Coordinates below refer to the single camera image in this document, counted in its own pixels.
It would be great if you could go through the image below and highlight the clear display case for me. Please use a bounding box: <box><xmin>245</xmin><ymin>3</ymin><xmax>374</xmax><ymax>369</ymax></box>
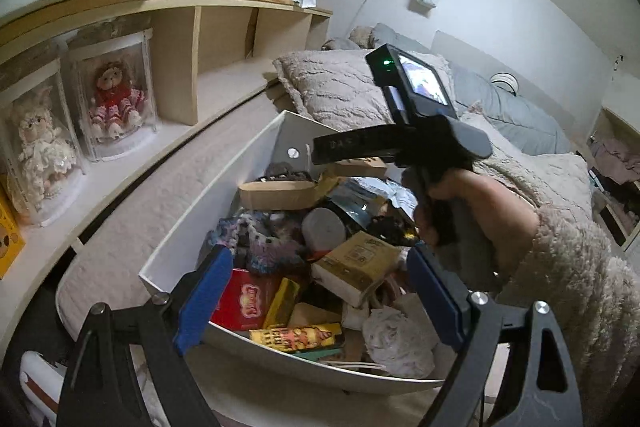
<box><xmin>0</xmin><ymin>54</ymin><xmax>86</xmax><ymax>228</ymax></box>
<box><xmin>67</xmin><ymin>27</ymin><xmax>158</xmax><ymax>162</ymax></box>

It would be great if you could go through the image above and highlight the quilted beige mattress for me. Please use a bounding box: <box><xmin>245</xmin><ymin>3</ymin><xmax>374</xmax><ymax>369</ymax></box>
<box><xmin>55</xmin><ymin>84</ymin><xmax>286</xmax><ymax>323</ymax></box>

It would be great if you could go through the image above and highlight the silver foil bag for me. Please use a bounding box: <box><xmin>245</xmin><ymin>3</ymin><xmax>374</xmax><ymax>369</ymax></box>
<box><xmin>327</xmin><ymin>177</ymin><xmax>401</xmax><ymax>228</ymax></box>

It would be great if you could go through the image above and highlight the doll in red dress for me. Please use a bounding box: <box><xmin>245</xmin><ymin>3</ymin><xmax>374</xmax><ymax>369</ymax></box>
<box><xmin>89</xmin><ymin>62</ymin><xmax>151</xmax><ymax>142</ymax></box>

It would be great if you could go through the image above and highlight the person's right forearm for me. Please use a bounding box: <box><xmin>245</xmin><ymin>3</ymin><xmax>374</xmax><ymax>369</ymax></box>
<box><xmin>492</xmin><ymin>204</ymin><xmax>640</xmax><ymax>427</ymax></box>

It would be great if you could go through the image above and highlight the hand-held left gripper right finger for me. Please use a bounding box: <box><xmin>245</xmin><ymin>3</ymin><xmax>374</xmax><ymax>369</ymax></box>
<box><xmin>406</xmin><ymin>246</ymin><xmax>586</xmax><ymax>427</ymax></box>

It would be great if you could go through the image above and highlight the red yellow printed packet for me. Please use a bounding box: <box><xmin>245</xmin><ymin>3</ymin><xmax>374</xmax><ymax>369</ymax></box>
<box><xmin>248</xmin><ymin>322</ymin><xmax>346</xmax><ymax>354</ymax></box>

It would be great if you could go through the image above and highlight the person's right hand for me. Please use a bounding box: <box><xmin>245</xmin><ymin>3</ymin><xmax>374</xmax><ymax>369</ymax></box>
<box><xmin>414</xmin><ymin>167</ymin><xmax>543</xmax><ymax>293</ymax></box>

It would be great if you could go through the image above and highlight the multicolour crochet piece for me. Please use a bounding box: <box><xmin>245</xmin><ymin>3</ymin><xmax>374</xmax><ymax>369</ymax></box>
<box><xmin>205</xmin><ymin>212</ymin><xmax>311</xmax><ymax>278</ymax></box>

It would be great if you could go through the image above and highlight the doll in cream dress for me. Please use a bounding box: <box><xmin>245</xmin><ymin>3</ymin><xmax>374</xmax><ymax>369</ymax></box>
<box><xmin>12</xmin><ymin>87</ymin><xmax>78</xmax><ymax>208</ymax></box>

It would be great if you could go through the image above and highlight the grey round tin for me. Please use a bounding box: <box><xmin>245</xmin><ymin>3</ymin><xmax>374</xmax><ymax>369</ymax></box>
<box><xmin>301</xmin><ymin>202</ymin><xmax>348</xmax><ymax>253</ymax></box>

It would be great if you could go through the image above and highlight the grey pillow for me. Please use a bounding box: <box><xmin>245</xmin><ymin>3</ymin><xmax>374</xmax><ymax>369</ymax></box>
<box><xmin>372</xmin><ymin>23</ymin><xmax>573</xmax><ymax>155</ymax></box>

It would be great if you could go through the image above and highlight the brown cardboard box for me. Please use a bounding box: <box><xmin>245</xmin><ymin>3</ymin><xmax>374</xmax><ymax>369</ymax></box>
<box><xmin>237</xmin><ymin>179</ymin><xmax>321</xmax><ymax>212</ymax></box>

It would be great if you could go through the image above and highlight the white ring fan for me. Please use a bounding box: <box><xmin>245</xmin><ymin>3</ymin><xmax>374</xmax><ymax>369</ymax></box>
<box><xmin>489</xmin><ymin>72</ymin><xmax>521</xmax><ymax>95</ymax></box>

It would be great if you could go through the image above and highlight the white red plastic item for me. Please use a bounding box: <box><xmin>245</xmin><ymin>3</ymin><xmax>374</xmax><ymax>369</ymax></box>
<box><xmin>19</xmin><ymin>351</ymin><xmax>76</xmax><ymax>427</ymax></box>

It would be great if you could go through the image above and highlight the black patterned pouch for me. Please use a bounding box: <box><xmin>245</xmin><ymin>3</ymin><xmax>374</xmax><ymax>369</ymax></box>
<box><xmin>370</xmin><ymin>214</ymin><xmax>418</xmax><ymax>248</ymax></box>

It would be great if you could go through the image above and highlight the dark brown cloth bag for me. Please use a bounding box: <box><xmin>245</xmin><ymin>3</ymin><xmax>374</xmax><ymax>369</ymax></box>
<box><xmin>260</xmin><ymin>162</ymin><xmax>313</xmax><ymax>182</ymax></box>

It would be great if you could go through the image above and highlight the red box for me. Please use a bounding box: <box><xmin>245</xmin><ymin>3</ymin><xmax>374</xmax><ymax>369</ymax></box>
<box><xmin>210</xmin><ymin>268</ymin><xmax>281</xmax><ymax>333</ymax></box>

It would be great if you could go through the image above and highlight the kraft carton box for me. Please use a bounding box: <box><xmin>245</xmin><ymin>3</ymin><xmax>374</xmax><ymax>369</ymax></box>
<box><xmin>311</xmin><ymin>231</ymin><xmax>403</xmax><ymax>309</ymax></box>

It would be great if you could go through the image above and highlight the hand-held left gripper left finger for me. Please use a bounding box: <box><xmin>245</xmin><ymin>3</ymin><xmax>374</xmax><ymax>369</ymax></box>
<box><xmin>55</xmin><ymin>244</ymin><xmax>235</xmax><ymax>427</ymax></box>

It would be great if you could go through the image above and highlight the square wooden block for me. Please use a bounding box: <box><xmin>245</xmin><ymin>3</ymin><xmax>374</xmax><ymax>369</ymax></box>
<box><xmin>332</xmin><ymin>157</ymin><xmax>388</xmax><ymax>178</ymax></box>

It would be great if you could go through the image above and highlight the light wooden headboard shelf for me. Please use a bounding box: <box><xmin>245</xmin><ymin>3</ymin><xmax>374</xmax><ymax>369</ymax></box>
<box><xmin>0</xmin><ymin>0</ymin><xmax>333</xmax><ymax>348</ymax></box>

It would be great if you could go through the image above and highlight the pile of clothes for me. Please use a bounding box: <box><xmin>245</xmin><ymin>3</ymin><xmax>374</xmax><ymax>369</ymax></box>
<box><xmin>590</xmin><ymin>134</ymin><xmax>640</xmax><ymax>185</ymax></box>

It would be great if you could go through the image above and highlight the green clothespin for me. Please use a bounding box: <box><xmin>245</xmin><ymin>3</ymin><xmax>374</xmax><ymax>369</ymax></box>
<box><xmin>292</xmin><ymin>346</ymin><xmax>347</xmax><ymax>364</ymax></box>

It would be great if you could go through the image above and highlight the beige fluffy blanket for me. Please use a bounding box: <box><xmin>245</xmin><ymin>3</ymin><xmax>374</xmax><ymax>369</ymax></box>
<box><xmin>272</xmin><ymin>48</ymin><xmax>596</xmax><ymax>223</ymax></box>

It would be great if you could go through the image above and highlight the white crumpled plastic bag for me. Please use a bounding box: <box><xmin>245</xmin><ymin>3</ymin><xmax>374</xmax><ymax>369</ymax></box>
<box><xmin>361</xmin><ymin>307</ymin><xmax>436</xmax><ymax>380</ymax></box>

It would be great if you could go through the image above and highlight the yellow green box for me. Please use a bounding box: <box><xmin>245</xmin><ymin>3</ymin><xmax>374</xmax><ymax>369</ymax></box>
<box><xmin>262</xmin><ymin>277</ymin><xmax>302</xmax><ymax>329</ymax></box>

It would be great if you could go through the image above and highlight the white storage box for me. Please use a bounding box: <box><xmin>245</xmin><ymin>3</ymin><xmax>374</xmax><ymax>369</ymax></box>
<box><xmin>139</xmin><ymin>109</ymin><xmax>461</xmax><ymax>395</ymax></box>

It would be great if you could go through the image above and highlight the light wooden side shelf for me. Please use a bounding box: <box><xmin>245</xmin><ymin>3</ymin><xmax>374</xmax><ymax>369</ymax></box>
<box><xmin>587</xmin><ymin>107</ymin><xmax>640</xmax><ymax>253</ymax></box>

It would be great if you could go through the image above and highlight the beige plush toy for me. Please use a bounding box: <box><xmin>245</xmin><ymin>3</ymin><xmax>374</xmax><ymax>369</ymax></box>
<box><xmin>322</xmin><ymin>26</ymin><xmax>376</xmax><ymax>52</ymax></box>

